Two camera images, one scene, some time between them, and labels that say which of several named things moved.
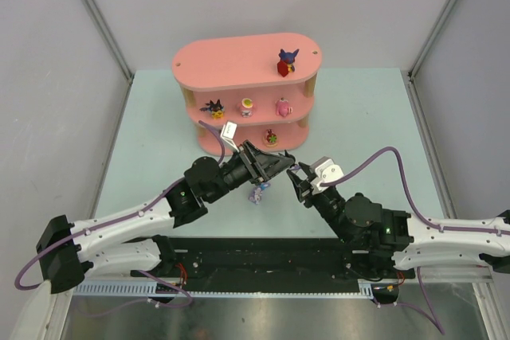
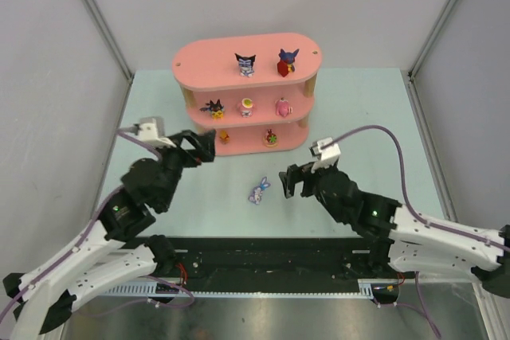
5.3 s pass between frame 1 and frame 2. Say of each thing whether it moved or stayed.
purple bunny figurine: stayed
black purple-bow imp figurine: moved
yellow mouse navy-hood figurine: stayed
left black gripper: moved
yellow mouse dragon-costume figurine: stayed
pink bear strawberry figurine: stayed
